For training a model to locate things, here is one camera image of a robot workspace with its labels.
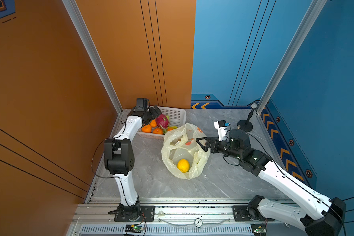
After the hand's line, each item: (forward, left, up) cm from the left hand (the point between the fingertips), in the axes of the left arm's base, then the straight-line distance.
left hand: (157, 111), depth 96 cm
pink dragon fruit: (-3, -3, -6) cm, 8 cm away
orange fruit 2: (-2, +4, -10) cm, 11 cm away
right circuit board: (-61, -55, -19) cm, 85 cm away
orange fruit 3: (-8, 0, -12) cm, 14 cm away
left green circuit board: (-62, +6, -18) cm, 65 cm away
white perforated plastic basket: (+7, -13, -14) cm, 20 cm away
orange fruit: (-5, +8, -12) cm, 16 cm away
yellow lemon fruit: (-33, -18, -11) cm, 39 cm away
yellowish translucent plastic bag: (-25, -17, -12) cm, 32 cm away
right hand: (-29, -27, +10) cm, 41 cm away
